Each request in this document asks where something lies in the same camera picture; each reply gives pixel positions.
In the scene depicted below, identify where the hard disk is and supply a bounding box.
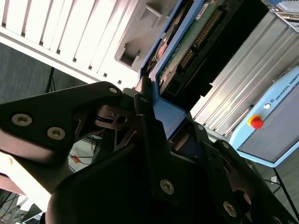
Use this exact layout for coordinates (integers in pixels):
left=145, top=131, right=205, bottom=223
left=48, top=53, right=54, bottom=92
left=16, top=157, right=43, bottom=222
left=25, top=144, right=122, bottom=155
left=136, top=0, right=271, bottom=161

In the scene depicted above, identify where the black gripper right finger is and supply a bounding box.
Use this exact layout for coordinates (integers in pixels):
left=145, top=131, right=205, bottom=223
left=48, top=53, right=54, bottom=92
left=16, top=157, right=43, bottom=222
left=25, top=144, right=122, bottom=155
left=170, top=118, right=298, bottom=224

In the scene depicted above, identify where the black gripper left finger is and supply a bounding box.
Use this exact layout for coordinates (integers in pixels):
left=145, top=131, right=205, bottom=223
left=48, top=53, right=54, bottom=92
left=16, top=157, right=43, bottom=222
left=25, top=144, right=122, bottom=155
left=0, top=77, right=176, bottom=205

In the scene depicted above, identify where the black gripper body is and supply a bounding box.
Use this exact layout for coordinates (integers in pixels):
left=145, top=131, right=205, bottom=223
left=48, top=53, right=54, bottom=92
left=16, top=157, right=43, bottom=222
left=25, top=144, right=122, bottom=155
left=46, top=141, right=237, bottom=224

